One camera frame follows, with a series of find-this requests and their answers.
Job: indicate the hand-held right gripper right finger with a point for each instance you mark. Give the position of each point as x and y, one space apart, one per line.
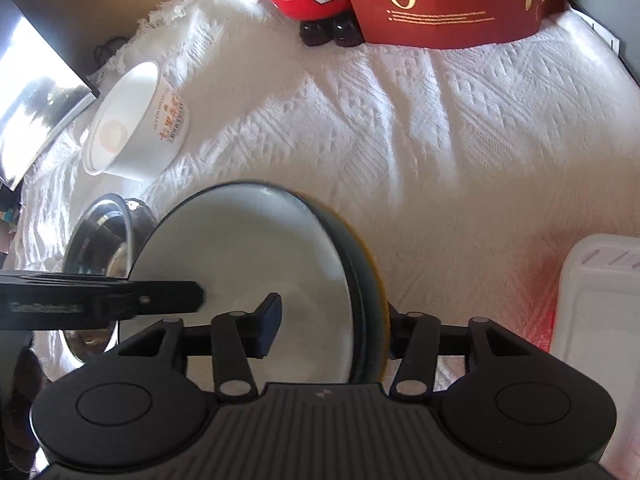
415 325

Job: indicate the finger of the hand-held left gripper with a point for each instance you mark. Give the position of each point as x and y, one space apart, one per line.
150 297

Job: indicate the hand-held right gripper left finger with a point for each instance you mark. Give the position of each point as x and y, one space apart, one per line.
267 325

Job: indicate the stainless steel bowl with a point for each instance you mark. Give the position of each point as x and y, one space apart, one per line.
100 240

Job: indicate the blue enamel bowl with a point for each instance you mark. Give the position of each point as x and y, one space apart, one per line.
240 250

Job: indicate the white paper bowl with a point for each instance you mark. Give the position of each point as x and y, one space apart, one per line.
145 135

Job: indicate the red foil tray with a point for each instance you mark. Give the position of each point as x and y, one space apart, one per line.
600 310

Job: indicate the white textured cloth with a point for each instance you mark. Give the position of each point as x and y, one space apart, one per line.
450 160

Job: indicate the black computer monitor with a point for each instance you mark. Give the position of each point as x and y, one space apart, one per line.
35 90

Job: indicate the red snack bag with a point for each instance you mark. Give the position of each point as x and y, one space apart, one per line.
450 5

